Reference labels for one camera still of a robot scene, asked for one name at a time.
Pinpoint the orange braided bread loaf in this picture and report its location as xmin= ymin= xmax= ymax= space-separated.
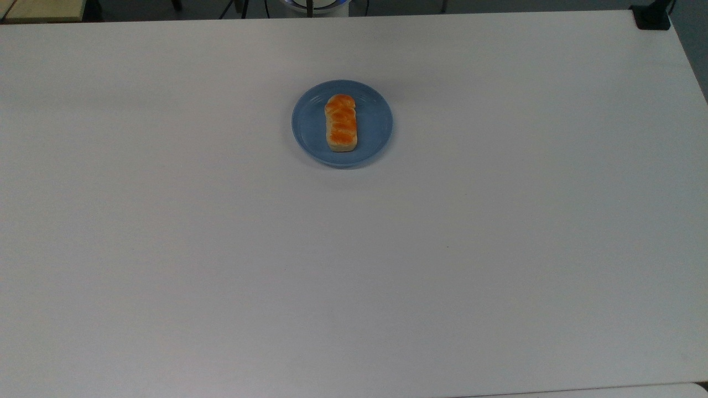
xmin=324 ymin=93 xmax=358 ymax=153

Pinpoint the blue round plate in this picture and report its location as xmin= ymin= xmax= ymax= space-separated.
xmin=291 ymin=80 xmax=394 ymax=169

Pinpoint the light wooden side table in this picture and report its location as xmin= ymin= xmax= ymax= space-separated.
xmin=0 ymin=0 xmax=87 ymax=23

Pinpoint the white adjoining table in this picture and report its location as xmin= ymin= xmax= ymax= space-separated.
xmin=459 ymin=383 xmax=708 ymax=398

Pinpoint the white robot base blue ring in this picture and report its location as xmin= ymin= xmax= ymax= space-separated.
xmin=281 ymin=0 xmax=351 ymax=18

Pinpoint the black table clamp mount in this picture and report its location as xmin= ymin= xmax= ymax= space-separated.
xmin=630 ymin=0 xmax=676 ymax=31

